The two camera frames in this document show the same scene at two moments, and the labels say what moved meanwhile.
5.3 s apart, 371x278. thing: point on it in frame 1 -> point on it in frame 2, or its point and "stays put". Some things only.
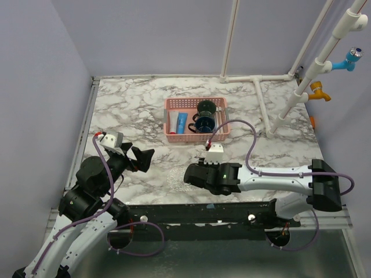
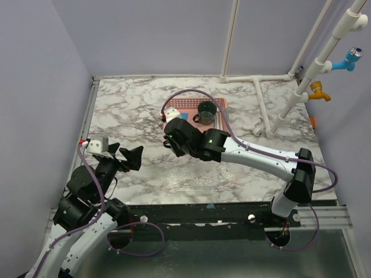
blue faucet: [353, 55] stays put
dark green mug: [206, 108] stays put
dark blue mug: [203, 124] -> [167, 144]
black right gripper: [202, 164] -> [179, 153]
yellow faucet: [316, 87] stays put
